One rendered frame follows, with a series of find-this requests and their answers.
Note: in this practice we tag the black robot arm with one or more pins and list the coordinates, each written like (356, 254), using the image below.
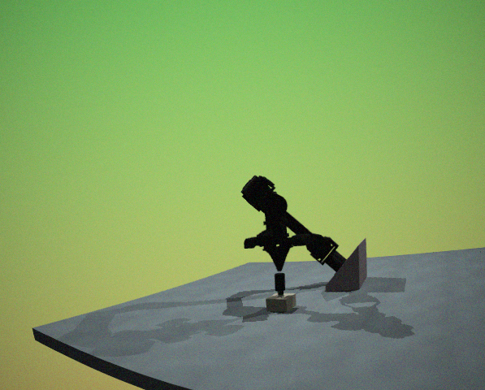
(263, 198)

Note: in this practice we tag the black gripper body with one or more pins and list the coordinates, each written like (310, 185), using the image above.
(271, 222)

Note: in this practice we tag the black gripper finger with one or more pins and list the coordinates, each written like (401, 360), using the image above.
(282, 254)
(274, 255)

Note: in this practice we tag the beige square block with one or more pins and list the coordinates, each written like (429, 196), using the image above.
(281, 304)

